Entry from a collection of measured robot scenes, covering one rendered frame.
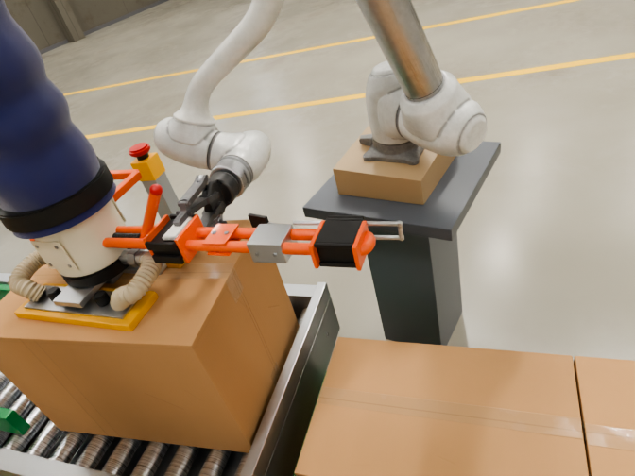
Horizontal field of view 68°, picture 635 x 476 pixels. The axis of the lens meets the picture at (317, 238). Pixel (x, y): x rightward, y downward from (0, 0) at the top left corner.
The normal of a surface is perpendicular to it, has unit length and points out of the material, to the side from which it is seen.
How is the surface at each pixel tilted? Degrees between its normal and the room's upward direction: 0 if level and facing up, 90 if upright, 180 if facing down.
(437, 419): 0
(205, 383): 90
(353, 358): 0
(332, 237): 0
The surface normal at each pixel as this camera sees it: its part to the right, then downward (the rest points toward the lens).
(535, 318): -0.23, -0.78
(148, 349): -0.22, 0.62
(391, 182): -0.51, 0.61
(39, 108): 0.72, -0.09
